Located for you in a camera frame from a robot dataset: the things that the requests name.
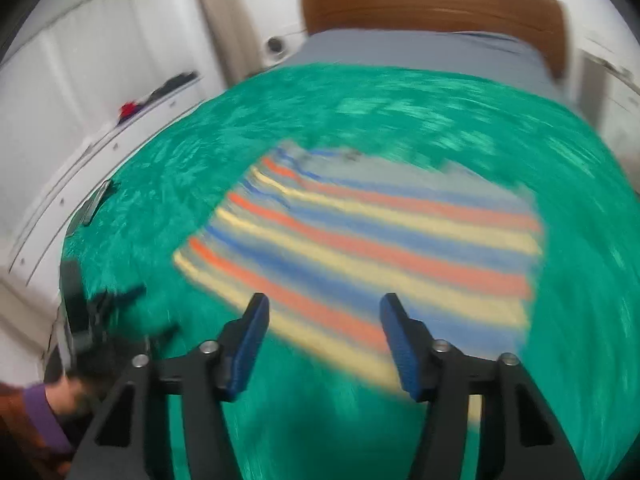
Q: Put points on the green plush blanket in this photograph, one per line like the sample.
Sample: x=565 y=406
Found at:
x=400 y=110

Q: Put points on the dark clothes pile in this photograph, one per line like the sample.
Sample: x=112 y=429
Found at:
x=172 y=85

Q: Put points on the grey bed sheet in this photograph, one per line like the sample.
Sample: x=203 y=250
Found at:
x=425 y=55

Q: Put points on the dark flat phone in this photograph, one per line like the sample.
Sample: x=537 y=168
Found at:
x=97 y=202

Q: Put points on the striped knit sweater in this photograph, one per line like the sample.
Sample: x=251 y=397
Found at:
x=375 y=240

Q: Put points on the brown wooden headboard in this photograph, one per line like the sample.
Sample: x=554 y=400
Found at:
x=425 y=0

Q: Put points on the white wardrobe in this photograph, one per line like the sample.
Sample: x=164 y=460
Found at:
x=100 y=60

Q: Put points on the person's left forearm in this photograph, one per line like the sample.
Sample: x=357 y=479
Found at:
x=42 y=410

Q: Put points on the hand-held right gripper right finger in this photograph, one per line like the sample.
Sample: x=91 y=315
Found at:
x=400 y=345

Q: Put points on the brown garment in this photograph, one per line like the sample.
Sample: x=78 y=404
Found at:
x=20 y=435

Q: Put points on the white bedside cabinet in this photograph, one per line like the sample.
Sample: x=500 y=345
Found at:
x=612 y=85

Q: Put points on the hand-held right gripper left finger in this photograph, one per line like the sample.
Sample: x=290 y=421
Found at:
x=247 y=345

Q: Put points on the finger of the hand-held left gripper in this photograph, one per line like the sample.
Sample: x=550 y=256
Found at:
x=132 y=294
x=165 y=334

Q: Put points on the small red item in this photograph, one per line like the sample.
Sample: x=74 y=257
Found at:
x=131 y=109

